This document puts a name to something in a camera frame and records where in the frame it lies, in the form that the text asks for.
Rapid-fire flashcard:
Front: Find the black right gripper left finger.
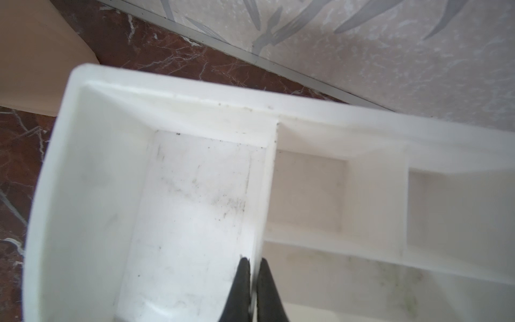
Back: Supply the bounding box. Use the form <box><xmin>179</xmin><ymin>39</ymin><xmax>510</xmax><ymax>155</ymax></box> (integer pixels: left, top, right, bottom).
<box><xmin>219</xmin><ymin>258</ymin><xmax>252</xmax><ymax>322</ymax></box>

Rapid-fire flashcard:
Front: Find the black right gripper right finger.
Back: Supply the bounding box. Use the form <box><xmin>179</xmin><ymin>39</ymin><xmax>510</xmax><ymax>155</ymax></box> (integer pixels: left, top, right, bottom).
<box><xmin>256</xmin><ymin>258</ymin><xmax>289</xmax><ymax>322</ymax></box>

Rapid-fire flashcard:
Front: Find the white plastic drawer organizer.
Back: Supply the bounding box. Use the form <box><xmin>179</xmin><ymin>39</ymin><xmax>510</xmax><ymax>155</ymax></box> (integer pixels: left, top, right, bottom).
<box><xmin>23</xmin><ymin>64</ymin><xmax>514</xmax><ymax>321</ymax></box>

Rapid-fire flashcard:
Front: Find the beige faceted flower pot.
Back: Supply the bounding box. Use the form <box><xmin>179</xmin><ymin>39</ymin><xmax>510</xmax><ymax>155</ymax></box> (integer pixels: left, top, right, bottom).
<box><xmin>1</xmin><ymin>1</ymin><xmax>98</xmax><ymax>117</ymax></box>

